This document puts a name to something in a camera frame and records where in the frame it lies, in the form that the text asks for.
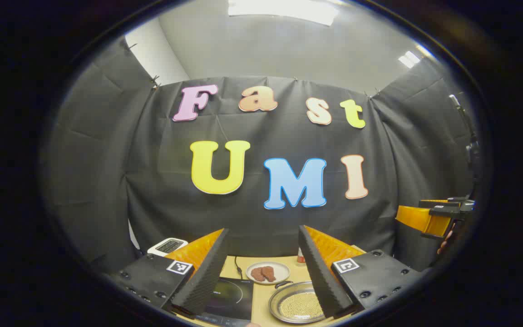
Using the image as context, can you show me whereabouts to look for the dark stand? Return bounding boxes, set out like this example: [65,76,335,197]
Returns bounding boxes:
[449,93,480,182]

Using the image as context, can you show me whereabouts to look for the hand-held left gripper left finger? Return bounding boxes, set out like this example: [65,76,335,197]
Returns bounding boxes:
[109,228,229,318]

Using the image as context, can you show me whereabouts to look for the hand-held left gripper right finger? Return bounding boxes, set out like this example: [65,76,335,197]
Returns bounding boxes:
[298,225,425,318]

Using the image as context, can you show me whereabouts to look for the small ceiling light panel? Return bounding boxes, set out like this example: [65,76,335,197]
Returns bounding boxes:
[398,50,421,69]

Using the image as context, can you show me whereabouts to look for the large ceiling light panel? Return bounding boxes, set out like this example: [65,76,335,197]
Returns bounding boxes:
[227,0,339,26]

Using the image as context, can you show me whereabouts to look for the steel pot with soybeans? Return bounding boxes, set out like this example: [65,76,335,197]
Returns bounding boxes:
[268,280,328,324]

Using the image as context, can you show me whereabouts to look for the white round plate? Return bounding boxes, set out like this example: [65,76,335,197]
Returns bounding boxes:
[246,261,291,285]

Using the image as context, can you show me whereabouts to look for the white toaster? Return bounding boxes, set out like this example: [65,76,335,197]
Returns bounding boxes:
[147,238,188,257]

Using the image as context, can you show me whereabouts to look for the black induction cooktop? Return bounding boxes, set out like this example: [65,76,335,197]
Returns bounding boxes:
[200,277,255,327]

